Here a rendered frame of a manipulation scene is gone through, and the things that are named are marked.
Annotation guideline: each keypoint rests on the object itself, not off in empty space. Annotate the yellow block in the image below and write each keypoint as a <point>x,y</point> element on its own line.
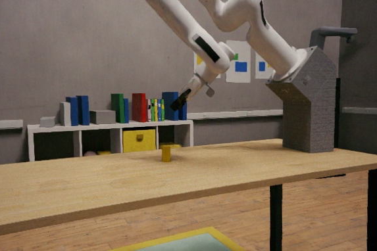
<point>165,153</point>

